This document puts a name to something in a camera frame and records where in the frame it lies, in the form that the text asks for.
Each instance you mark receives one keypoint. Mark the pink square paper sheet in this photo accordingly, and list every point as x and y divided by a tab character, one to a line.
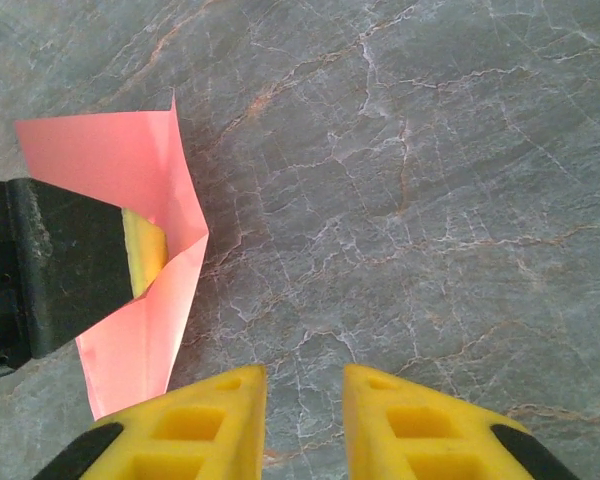
145	210

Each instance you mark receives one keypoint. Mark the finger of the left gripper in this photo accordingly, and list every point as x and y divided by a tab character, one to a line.
75	260

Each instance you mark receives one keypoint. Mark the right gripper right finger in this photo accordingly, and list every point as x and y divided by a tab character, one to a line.
430	435

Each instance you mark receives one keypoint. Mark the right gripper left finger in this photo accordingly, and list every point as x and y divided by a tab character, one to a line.
190	430

